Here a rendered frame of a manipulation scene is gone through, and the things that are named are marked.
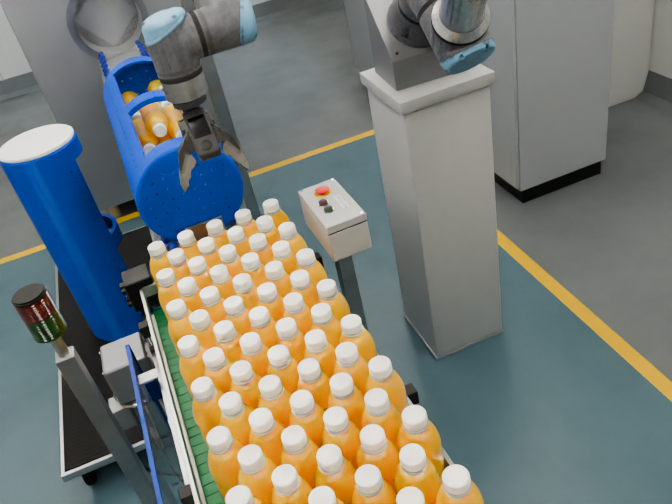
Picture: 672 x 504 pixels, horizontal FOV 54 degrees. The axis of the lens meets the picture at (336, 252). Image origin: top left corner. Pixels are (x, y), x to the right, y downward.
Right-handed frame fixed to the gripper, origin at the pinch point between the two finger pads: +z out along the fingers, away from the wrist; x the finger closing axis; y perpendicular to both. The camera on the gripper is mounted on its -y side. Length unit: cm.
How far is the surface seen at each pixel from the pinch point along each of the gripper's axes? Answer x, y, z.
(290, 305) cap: -2.6, -33.3, 13.2
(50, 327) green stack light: 40.4, -22.7, 4.6
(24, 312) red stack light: 42.9, -22.6, -0.4
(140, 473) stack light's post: 40, -22, 52
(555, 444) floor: -76, -19, 124
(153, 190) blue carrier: 13.9, 25.9, 9.3
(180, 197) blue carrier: 8.1, 25.9, 13.8
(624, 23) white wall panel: -256, 158, 75
